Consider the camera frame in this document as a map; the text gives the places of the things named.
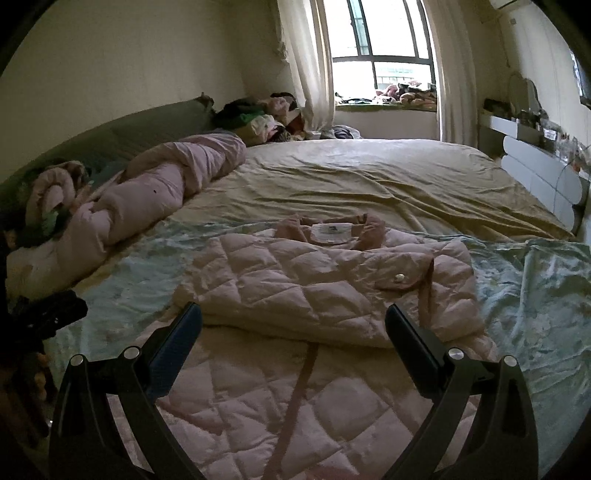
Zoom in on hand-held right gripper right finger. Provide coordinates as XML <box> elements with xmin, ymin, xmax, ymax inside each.
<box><xmin>385</xmin><ymin>303</ymin><xmax>540</xmax><ymax>480</ymax></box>

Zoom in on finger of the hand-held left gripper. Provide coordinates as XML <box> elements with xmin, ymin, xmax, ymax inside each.
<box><xmin>34</xmin><ymin>290</ymin><xmax>88</xmax><ymax>340</ymax></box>

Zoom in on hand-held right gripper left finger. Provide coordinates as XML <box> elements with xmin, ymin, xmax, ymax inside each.
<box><xmin>48</xmin><ymin>302</ymin><xmax>204</xmax><ymax>480</ymax></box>

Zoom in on pink quilted coat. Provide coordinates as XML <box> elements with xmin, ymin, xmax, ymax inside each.
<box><xmin>157</xmin><ymin>213</ymin><xmax>499</xmax><ymax>480</ymax></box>

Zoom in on pile of clothes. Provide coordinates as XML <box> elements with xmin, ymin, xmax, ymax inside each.
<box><xmin>215</xmin><ymin>92</ymin><xmax>308</xmax><ymax>146</ymax></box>

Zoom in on clothes on windowsill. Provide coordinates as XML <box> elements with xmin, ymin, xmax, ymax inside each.
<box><xmin>337</xmin><ymin>80</ymin><xmax>437</xmax><ymax>109</ymax></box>

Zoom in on pink green floral blanket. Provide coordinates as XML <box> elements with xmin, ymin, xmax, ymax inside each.
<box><xmin>23</xmin><ymin>159</ymin><xmax>93</xmax><ymax>232</ymax></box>

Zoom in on rolled pink duvet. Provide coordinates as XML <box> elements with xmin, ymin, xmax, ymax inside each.
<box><xmin>4</xmin><ymin>131</ymin><xmax>247</xmax><ymax>296</ymax></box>

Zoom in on bed with beige sheet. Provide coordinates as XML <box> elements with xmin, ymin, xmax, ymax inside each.
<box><xmin>4</xmin><ymin>137</ymin><xmax>591</xmax><ymax>480</ymax></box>

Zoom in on green padded headboard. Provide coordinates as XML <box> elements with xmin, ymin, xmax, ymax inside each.
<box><xmin>0</xmin><ymin>95</ymin><xmax>218</xmax><ymax>195</ymax></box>

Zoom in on white vanity desk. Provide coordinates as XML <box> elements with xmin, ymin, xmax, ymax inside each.
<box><xmin>478</xmin><ymin>113</ymin><xmax>591</xmax><ymax>236</ymax></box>

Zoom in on dark crumpled garment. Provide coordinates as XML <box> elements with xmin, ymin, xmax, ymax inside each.
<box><xmin>321</xmin><ymin>126</ymin><xmax>363</xmax><ymax>140</ymax></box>

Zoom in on clutter of small desk things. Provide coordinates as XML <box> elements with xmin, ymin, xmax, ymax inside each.
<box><xmin>482</xmin><ymin>99</ymin><xmax>591</xmax><ymax>171</ymax></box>

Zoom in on vanity mirror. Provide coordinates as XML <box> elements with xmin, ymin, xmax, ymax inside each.
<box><xmin>508</xmin><ymin>74</ymin><xmax>541</xmax><ymax>114</ymax></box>

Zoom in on white plain curtain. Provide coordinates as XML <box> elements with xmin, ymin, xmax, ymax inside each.
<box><xmin>422</xmin><ymin>0</ymin><xmax>478</xmax><ymax>146</ymax></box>

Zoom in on white lace curtain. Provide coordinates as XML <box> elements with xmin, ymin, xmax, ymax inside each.
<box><xmin>277</xmin><ymin>0</ymin><xmax>335</xmax><ymax>134</ymax></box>

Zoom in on window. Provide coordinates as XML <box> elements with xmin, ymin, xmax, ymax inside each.
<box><xmin>323</xmin><ymin>0</ymin><xmax>437</xmax><ymax>107</ymax></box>

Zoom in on wall-mounted television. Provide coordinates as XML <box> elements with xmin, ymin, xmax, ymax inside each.
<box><xmin>570</xmin><ymin>46</ymin><xmax>591</xmax><ymax>104</ymax></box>

